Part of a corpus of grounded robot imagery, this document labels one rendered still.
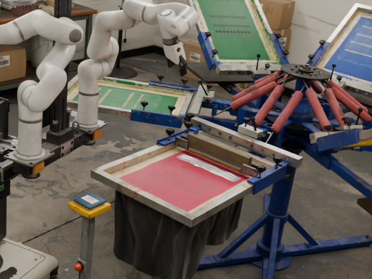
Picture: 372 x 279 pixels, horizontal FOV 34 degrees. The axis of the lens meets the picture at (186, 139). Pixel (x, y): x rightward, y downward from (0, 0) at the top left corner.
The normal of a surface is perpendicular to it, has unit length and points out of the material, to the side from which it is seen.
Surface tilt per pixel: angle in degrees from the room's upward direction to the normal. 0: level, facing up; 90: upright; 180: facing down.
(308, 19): 90
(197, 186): 0
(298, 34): 90
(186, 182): 0
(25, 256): 0
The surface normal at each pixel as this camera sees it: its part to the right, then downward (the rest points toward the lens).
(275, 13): -0.48, 0.27
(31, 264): 0.12, -0.92
